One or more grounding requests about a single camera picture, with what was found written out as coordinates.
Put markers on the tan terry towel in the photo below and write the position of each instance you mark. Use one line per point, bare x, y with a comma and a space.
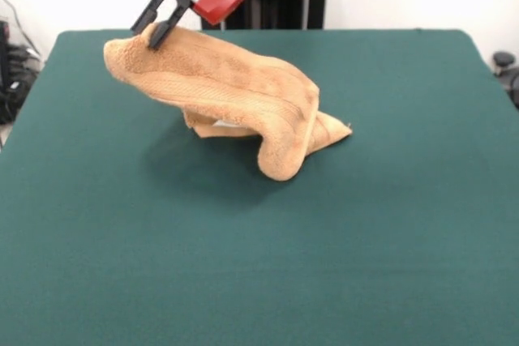
227, 82

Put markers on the black equipment pile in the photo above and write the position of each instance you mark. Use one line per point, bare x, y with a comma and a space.
16, 86

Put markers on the dark green table cloth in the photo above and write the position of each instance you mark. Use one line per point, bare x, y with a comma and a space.
162, 240

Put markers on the office chair base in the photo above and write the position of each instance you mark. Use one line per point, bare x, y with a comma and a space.
504, 60

